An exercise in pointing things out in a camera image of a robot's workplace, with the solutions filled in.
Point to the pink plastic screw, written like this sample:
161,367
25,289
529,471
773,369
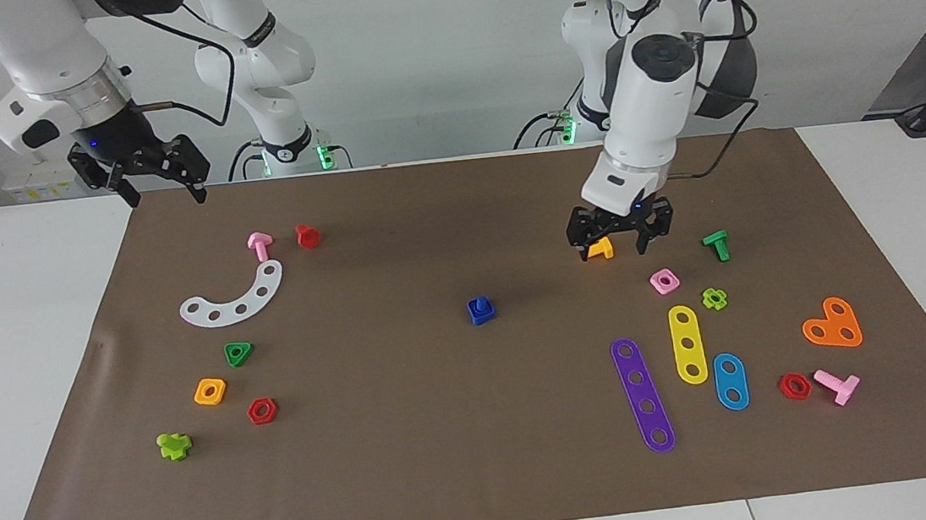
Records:
841,387
260,247

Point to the white box with labels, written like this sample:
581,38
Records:
40,188

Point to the orange square nut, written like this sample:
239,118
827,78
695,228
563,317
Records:
200,396

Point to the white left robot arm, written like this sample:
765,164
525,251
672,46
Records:
644,115

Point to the yellow three-hole strip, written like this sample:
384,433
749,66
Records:
686,330

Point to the brown table mat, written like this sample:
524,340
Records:
462,430

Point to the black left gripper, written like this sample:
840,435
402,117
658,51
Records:
621,222

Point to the red plastic screw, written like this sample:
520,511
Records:
308,237

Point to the orange heart three-hole plate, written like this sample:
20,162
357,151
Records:
833,325

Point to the lime cross head screw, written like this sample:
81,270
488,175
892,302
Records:
175,446

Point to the pink square nut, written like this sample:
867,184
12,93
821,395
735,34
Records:
656,285

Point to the blue two-hole strip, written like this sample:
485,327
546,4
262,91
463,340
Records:
730,382

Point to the green triangle nut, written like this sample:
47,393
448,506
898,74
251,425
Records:
246,349

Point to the white curved five-hole plate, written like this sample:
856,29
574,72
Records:
250,300

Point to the blue square nut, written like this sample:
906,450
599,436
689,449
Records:
475,318

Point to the orange plastic screw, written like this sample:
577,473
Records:
600,250

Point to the lime flower nut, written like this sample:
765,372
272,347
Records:
722,301

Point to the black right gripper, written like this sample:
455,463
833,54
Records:
120,144

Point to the green plastic screw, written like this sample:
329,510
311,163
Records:
718,246

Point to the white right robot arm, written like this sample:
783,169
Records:
35,55

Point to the red hexagon nut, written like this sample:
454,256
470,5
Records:
785,390
253,416

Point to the purple four-hole strip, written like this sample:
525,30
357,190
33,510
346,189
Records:
643,391

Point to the green lit connector box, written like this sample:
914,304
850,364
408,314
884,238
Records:
326,156
567,129

